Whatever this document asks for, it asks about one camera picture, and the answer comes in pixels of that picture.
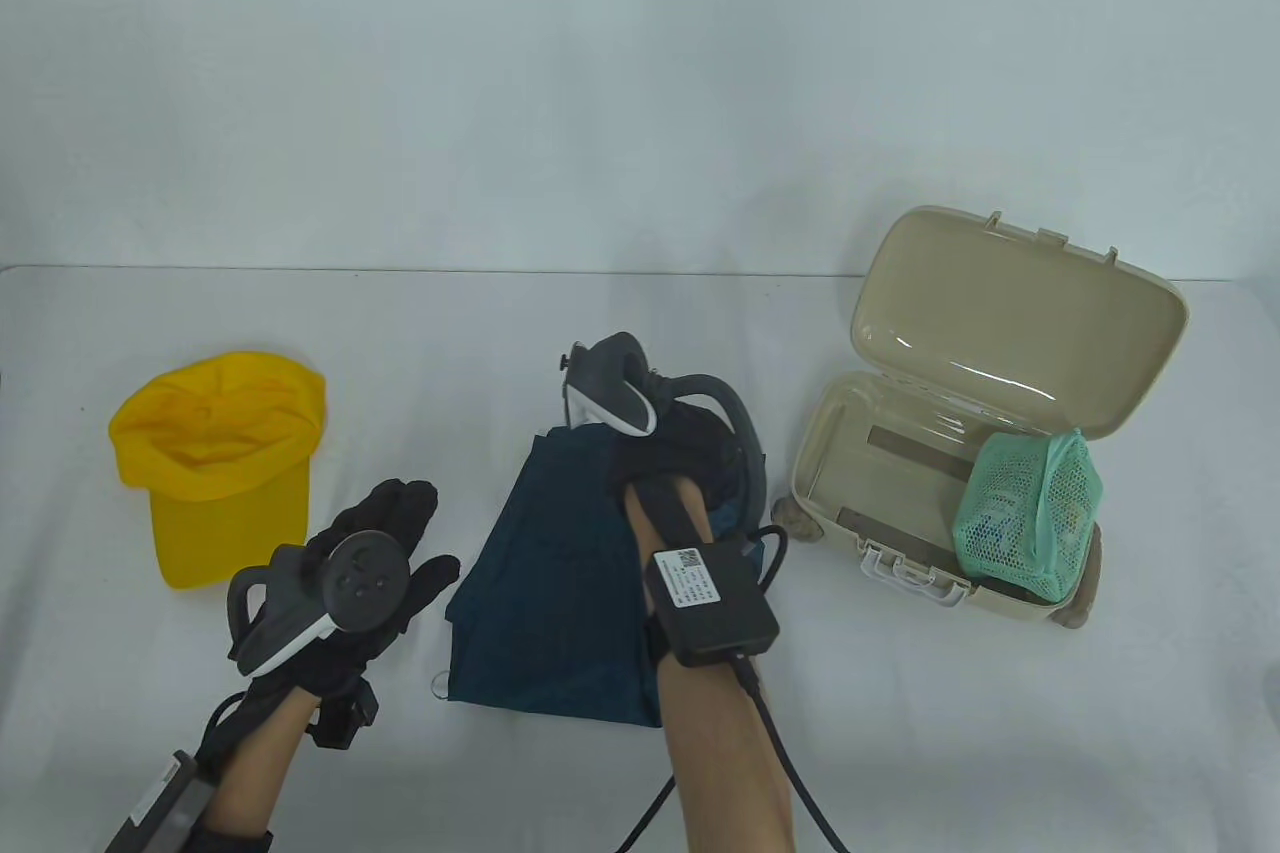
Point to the black wrist sensor box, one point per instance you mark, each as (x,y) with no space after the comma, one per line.
(710,603)
(160,803)

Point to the person's left hand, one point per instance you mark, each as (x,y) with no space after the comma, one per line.
(390,518)

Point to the dark teal garment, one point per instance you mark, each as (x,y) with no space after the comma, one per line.
(550,613)

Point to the person's right hand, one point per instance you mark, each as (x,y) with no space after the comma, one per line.
(670,453)

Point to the person's left forearm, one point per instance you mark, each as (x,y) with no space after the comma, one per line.
(250,773)

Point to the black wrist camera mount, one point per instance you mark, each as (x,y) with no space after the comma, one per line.
(345,713)

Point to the green mesh bag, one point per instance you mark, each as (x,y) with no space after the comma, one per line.
(1030,513)

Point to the beige hard-shell suitcase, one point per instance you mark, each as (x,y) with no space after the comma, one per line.
(1010,333)

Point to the yellow baseball cap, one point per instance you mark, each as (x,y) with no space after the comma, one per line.
(210,463)

